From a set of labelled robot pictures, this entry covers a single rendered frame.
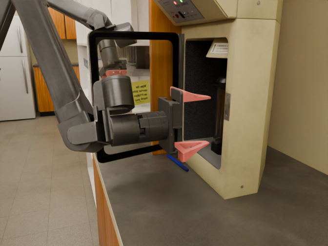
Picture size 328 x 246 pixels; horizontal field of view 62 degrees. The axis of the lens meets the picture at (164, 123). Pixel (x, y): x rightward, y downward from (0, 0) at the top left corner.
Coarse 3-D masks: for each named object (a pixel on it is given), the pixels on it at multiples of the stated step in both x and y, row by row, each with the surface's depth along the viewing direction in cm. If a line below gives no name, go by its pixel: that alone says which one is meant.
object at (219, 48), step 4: (216, 40) 78; (220, 40) 76; (224, 40) 75; (212, 44) 79; (216, 44) 77; (220, 44) 76; (224, 44) 75; (212, 48) 78; (216, 48) 77; (220, 48) 76; (224, 48) 75; (208, 52) 80; (212, 52) 78; (216, 52) 76; (220, 52) 75; (224, 52) 74; (208, 56) 79; (212, 56) 77; (216, 56) 76; (220, 56) 75; (224, 56) 74
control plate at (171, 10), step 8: (160, 0) 82; (168, 0) 77; (176, 0) 74; (184, 0) 70; (168, 8) 82; (176, 8) 78; (184, 8) 74; (192, 8) 71; (184, 16) 78; (192, 16) 74; (200, 16) 71
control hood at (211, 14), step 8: (192, 0) 67; (200, 0) 65; (208, 0) 62; (216, 0) 60; (224, 0) 61; (232, 0) 61; (160, 8) 87; (200, 8) 68; (208, 8) 65; (216, 8) 62; (224, 8) 61; (232, 8) 62; (168, 16) 88; (208, 16) 68; (216, 16) 65; (224, 16) 62; (232, 16) 62; (176, 24) 88; (184, 24) 84
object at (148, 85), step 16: (112, 48) 80; (128, 48) 83; (144, 48) 85; (160, 48) 88; (112, 64) 81; (128, 64) 84; (144, 64) 87; (160, 64) 90; (144, 80) 88; (160, 80) 91; (144, 96) 89; (160, 96) 93; (128, 112) 88; (128, 144) 90; (144, 144) 94
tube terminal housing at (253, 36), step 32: (256, 0) 63; (192, 32) 84; (224, 32) 68; (256, 32) 65; (256, 64) 68; (256, 96) 70; (224, 128) 72; (256, 128) 73; (192, 160) 93; (224, 160) 74; (256, 160) 76; (224, 192) 76; (256, 192) 79
